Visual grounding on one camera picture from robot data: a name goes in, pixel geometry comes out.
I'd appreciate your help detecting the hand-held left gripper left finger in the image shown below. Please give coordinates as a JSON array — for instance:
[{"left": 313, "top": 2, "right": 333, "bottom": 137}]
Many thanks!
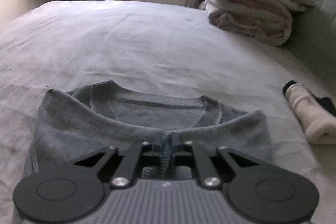
[{"left": 73, "top": 133, "right": 166, "bottom": 189}]

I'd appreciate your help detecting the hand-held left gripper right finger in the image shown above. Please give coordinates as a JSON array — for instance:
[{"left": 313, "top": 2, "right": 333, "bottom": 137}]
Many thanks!
[{"left": 170, "top": 133, "right": 260, "bottom": 190}]

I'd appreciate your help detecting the grey patterned knit sweater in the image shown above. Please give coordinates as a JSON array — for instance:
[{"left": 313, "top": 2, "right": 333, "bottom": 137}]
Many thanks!
[{"left": 12, "top": 80, "right": 273, "bottom": 224}]

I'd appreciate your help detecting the bed with grey sheet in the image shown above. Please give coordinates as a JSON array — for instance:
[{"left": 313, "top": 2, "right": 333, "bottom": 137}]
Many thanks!
[{"left": 0, "top": 0, "right": 336, "bottom": 224}]

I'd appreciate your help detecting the folded cream garment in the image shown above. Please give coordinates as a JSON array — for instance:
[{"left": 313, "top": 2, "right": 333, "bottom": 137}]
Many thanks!
[{"left": 283, "top": 80, "right": 336, "bottom": 145}]

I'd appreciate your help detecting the folded white pink quilt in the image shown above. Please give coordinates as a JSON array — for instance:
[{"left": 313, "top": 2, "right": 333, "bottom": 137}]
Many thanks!
[{"left": 201, "top": 0, "right": 293, "bottom": 46}]

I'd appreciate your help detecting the black garment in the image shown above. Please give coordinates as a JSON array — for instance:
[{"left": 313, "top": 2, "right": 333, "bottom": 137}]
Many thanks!
[{"left": 316, "top": 97, "right": 336, "bottom": 117}]

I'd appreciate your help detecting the grey padded headboard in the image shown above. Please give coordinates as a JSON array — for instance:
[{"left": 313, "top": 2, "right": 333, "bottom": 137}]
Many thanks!
[{"left": 286, "top": 0, "right": 336, "bottom": 83}]

